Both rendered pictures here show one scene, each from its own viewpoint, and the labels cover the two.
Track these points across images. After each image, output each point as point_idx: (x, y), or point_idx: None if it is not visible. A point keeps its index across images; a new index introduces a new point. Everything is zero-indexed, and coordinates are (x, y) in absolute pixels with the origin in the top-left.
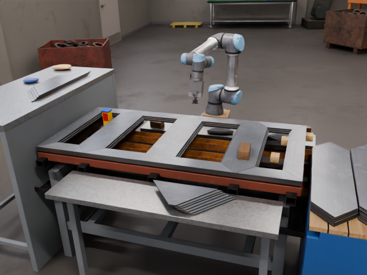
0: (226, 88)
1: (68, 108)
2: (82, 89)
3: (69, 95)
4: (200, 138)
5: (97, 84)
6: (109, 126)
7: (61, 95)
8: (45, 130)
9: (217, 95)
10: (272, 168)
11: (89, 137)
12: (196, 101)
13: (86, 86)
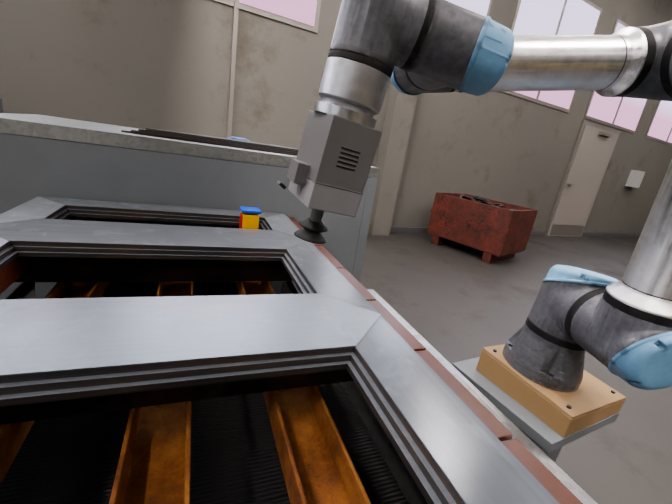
0: (614, 288)
1: (192, 176)
2: (254, 161)
3: (202, 152)
4: (325, 410)
5: None
6: (181, 229)
7: (179, 141)
8: (99, 185)
9: (565, 305)
10: None
11: (97, 222)
12: (307, 229)
13: (268, 160)
